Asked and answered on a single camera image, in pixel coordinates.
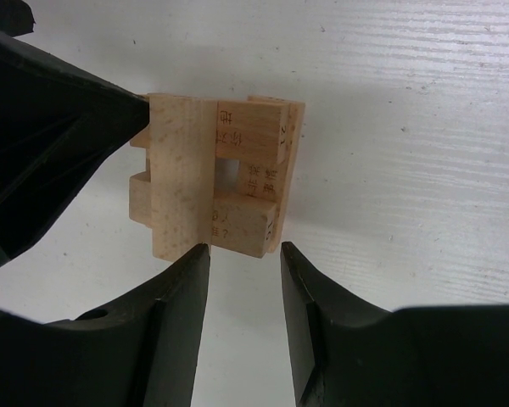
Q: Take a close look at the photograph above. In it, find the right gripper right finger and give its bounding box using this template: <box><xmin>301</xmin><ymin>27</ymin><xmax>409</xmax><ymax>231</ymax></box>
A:
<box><xmin>281</xmin><ymin>242</ymin><xmax>509</xmax><ymax>406</ymax></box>

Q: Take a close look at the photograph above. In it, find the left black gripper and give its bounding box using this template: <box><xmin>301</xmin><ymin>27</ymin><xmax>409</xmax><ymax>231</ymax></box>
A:
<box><xmin>0</xmin><ymin>0</ymin><xmax>36</xmax><ymax>37</ymax></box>

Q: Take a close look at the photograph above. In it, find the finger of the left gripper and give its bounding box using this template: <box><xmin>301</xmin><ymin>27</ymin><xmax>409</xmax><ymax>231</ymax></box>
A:
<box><xmin>0</xmin><ymin>31</ymin><xmax>149</xmax><ymax>267</ymax></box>

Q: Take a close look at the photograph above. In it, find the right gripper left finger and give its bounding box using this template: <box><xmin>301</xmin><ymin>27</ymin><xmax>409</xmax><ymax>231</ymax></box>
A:
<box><xmin>0</xmin><ymin>244</ymin><xmax>210</xmax><ymax>406</ymax></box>

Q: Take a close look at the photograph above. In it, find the wood block one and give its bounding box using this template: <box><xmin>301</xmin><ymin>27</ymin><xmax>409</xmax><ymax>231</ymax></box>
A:
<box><xmin>149</xmin><ymin>93</ymin><xmax>217</xmax><ymax>261</ymax></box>

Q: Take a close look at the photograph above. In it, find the wood block two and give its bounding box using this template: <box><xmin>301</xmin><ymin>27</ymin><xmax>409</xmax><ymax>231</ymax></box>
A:
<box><xmin>212</xmin><ymin>194</ymin><xmax>277</xmax><ymax>258</ymax></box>

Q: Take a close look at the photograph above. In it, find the wood block five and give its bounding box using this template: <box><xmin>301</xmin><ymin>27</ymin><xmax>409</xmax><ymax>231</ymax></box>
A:
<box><xmin>236</xmin><ymin>162</ymin><xmax>287</xmax><ymax>203</ymax></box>

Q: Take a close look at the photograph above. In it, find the wood block four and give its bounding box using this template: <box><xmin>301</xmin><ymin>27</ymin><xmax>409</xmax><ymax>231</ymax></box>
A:
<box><xmin>248</xmin><ymin>95</ymin><xmax>306</xmax><ymax>255</ymax></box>

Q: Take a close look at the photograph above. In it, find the wood block three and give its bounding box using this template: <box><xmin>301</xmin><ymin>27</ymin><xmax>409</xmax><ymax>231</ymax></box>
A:
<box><xmin>215</xmin><ymin>100</ymin><xmax>289</xmax><ymax>165</ymax></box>

